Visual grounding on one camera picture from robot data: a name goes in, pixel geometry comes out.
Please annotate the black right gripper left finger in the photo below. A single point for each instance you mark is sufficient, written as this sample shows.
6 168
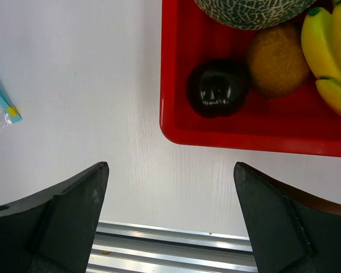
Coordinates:
53 230

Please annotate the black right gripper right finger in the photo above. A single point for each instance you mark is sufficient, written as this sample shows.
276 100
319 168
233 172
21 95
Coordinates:
289 230

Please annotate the aluminium front rail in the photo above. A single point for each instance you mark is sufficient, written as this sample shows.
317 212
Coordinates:
120 247

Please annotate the green netted melon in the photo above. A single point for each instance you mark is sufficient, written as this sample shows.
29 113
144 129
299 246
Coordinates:
253 14

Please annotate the brown kiwi fruit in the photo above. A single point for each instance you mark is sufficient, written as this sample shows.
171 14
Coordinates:
276 61

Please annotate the yellow banana bunch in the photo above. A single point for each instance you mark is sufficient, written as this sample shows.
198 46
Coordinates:
321 46

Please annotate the red plastic tray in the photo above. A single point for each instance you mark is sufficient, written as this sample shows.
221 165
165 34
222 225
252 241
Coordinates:
300 123

